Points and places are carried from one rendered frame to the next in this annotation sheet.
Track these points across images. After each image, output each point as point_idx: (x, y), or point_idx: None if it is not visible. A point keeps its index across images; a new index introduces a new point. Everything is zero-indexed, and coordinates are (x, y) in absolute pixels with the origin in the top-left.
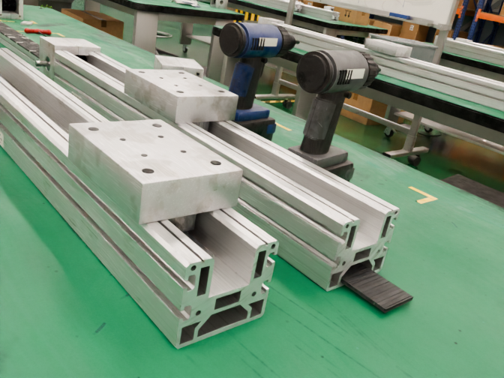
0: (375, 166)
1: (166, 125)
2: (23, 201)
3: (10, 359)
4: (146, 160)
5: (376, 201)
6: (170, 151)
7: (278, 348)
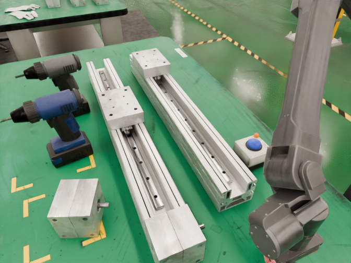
0: (9, 133)
1: (142, 66)
2: None
3: (178, 67)
4: (153, 53)
5: (90, 64)
6: (147, 56)
7: None
